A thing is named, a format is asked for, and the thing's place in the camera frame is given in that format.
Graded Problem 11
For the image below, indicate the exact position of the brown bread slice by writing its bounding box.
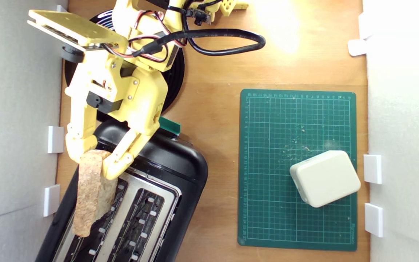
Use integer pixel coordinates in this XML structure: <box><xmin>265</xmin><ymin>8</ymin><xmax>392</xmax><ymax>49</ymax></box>
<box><xmin>72</xmin><ymin>149</ymin><xmax>118</xmax><ymax>238</ymax></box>

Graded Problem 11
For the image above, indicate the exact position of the black two-slot toaster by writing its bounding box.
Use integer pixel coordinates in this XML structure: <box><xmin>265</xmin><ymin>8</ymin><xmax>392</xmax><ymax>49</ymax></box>
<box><xmin>35</xmin><ymin>117</ymin><xmax>209</xmax><ymax>262</ymax></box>

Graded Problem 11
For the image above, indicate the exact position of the black round plate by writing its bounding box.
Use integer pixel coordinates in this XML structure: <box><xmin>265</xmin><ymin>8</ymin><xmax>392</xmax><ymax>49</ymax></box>
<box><xmin>64</xmin><ymin>9</ymin><xmax>185</xmax><ymax>122</ymax></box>

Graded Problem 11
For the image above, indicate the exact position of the green cutting mat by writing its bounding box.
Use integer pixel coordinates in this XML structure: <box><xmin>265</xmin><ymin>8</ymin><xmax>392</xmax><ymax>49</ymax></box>
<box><xmin>238</xmin><ymin>88</ymin><xmax>358</xmax><ymax>251</ymax></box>

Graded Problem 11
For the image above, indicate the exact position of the white block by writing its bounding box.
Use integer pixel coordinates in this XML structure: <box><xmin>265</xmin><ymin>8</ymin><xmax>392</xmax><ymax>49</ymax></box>
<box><xmin>289</xmin><ymin>150</ymin><xmax>361</xmax><ymax>208</ymax></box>

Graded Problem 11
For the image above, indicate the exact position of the yellow camera mount plate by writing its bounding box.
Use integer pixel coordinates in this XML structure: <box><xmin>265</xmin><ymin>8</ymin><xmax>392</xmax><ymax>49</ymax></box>
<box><xmin>27</xmin><ymin>9</ymin><xmax>128</xmax><ymax>64</ymax></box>

